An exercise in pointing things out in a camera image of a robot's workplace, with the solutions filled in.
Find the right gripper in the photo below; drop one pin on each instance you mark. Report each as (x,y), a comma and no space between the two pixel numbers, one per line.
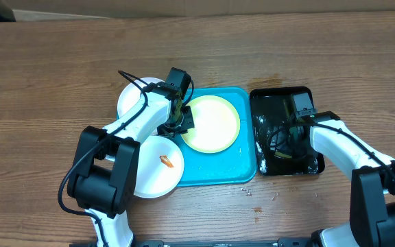
(286,146)

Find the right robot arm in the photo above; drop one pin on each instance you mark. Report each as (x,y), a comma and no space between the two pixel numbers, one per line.
(372,175)

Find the white plate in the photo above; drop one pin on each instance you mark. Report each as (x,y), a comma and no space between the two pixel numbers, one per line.
(160,167)
(130,95)

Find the green yellow sponge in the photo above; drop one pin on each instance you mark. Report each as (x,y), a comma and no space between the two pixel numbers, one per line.
(289,140)

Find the light green plate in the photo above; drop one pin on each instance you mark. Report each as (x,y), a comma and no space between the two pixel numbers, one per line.
(216,124)

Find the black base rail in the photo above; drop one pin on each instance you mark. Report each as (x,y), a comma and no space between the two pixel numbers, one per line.
(282,242)

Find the teal plastic tray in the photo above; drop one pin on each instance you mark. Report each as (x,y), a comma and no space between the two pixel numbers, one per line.
(235,164)

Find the black plastic tray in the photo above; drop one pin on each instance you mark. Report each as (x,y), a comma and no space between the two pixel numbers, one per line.
(267,112)

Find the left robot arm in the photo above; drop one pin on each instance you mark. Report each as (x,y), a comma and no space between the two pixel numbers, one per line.
(129,157)

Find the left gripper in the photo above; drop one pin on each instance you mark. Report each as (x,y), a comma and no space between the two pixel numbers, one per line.
(189,123)

